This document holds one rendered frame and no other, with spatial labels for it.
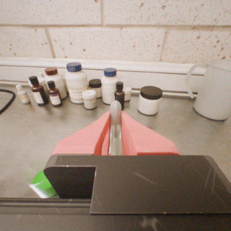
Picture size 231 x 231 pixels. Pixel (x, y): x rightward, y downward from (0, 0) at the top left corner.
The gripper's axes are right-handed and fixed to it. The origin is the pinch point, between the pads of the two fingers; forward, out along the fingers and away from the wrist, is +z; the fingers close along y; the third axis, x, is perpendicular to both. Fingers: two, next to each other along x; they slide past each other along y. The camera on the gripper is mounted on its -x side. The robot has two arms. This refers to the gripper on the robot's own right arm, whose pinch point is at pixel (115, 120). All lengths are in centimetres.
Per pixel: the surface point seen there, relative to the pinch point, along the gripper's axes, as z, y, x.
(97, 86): 33.1, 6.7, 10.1
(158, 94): 22.8, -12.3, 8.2
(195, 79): 34.6, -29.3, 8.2
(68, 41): 45.8, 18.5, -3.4
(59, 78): 32.6, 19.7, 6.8
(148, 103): 22.1, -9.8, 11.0
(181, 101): 31.1, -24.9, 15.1
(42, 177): 0.9, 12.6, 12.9
